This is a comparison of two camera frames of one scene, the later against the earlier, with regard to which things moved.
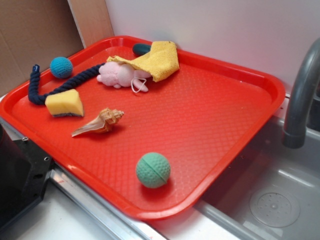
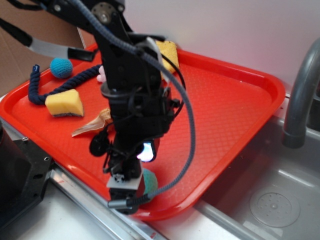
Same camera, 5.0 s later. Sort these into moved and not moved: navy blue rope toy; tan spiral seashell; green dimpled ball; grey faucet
Moved: green dimpled ball
Not moved: grey faucet; navy blue rope toy; tan spiral seashell
